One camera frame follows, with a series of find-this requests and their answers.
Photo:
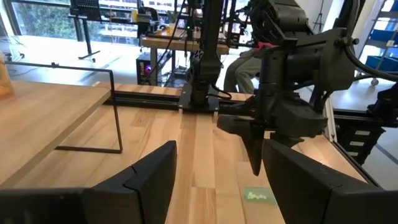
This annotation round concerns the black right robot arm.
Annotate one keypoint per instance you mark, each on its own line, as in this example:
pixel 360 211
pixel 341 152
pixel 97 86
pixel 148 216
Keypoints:
pixel 211 46

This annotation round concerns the black drawer cabinet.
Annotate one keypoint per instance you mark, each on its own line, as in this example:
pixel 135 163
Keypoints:
pixel 357 149

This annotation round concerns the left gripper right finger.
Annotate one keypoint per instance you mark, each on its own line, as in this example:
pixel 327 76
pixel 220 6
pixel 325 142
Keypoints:
pixel 304 193

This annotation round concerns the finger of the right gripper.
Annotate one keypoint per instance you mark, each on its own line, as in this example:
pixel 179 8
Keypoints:
pixel 253 137
pixel 286 139

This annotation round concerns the black mesh panel stand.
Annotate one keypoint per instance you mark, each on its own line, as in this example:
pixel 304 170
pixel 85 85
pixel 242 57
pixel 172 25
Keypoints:
pixel 85 7

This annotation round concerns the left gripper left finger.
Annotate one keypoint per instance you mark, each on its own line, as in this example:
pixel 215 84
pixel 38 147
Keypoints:
pixel 143 193

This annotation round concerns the black computer tower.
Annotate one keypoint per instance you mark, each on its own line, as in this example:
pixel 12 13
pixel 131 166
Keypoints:
pixel 143 68

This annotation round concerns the blue bin storage rack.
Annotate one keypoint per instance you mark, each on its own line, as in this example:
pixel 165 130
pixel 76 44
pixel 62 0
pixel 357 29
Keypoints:
pixel 382 34

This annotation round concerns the silver aluminium post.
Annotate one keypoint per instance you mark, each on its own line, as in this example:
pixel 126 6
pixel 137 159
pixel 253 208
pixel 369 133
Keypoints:
pixel 329 121

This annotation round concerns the person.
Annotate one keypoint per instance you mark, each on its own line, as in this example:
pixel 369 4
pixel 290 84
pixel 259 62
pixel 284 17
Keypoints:
pixel 242 71

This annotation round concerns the wooden shelf with black frame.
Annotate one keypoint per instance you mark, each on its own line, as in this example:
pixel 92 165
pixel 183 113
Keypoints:
pixel 46 118

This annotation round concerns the green medicine bottle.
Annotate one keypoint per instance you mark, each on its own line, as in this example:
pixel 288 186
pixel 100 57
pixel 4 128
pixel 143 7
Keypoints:
pixel 259 196

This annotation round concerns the wooden background table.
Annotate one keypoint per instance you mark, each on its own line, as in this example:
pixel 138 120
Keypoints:
pixel 174 43

